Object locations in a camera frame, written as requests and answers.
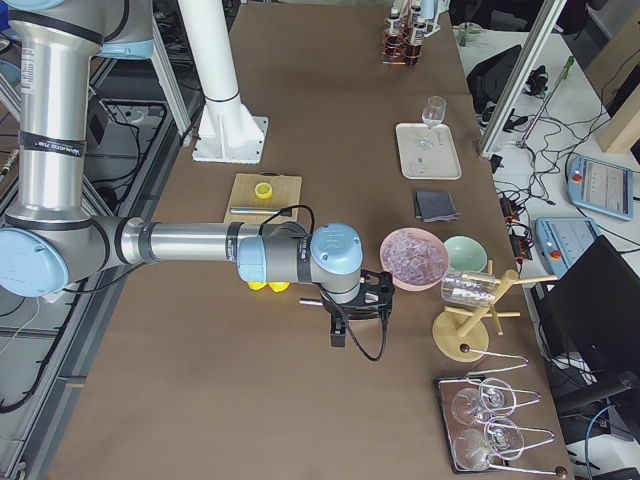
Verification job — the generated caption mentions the dark glass rack tray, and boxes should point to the dark glass rack tray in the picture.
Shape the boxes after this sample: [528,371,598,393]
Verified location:
[435,375,492,474]

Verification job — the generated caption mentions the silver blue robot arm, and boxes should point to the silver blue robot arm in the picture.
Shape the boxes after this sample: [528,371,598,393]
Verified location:
[1,1,394,347]

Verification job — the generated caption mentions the cream rabbit tray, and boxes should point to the cream rabbit tray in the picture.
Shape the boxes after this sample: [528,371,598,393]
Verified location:
[395,123,462,180]

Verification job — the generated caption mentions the copper wire bottle basket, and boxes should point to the copper wire bottle basket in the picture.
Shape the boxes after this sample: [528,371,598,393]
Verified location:
[382,7,426,66]

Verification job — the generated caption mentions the green bowl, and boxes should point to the green bowl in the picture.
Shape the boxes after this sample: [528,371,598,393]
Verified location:
[444,236,488,272]

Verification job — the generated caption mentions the blue teach pendant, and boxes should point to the blue teach pendant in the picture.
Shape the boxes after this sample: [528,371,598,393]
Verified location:
[567,156,634,221]
[534,217,601,277]

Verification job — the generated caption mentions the yellow lemon half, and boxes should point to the yellow lemon half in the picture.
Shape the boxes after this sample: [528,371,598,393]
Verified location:
[254,182,273,200]

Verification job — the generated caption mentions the clear glass mug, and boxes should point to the clear glass mug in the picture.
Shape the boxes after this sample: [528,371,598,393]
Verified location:
[441,269,499,307]

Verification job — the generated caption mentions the steel muddler bar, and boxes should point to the steel muddler bar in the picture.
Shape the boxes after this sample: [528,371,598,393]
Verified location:
[229,207,279,216]

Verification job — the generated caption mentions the steel ice scoop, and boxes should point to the steel ice scoop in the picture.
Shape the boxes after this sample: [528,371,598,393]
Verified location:
[298,298,323,307]

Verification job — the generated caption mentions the pink bowl of ice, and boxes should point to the pink bowl of ice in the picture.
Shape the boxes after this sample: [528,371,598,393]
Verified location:
[379,228,450,291]

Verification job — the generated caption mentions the black office chair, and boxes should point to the black office chair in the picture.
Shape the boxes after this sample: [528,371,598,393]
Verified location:
[530,236,639,422]

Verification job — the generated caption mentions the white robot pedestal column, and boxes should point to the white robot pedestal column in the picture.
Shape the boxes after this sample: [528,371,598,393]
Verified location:
[179,0,268,165]

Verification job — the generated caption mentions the upside-down wine glass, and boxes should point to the upside-down wine glass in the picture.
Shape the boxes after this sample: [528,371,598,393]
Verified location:
[451,377,516,425]
[453,417,524,471]

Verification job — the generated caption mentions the black bag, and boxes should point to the black bag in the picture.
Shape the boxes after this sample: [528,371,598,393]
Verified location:
[466,45,522,114]

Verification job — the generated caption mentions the clear wine glass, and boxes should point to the clear wine glass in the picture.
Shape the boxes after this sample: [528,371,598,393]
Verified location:
[419,96,447,149]

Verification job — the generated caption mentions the aluminium frame post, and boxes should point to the aluminium frame post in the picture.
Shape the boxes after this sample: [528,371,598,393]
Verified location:
[478,0,566,159]

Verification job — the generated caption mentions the grey folded cloth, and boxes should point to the grey folded cloth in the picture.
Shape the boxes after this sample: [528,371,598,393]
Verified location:
[414,190,459,223]

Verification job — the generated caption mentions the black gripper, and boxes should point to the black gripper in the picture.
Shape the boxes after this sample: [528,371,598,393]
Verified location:
[319,269,393,348]

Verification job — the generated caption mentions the wooden cup tree stand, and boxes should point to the wooden cup tree stand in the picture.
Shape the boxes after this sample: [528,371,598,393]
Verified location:
[432,261,558,363]

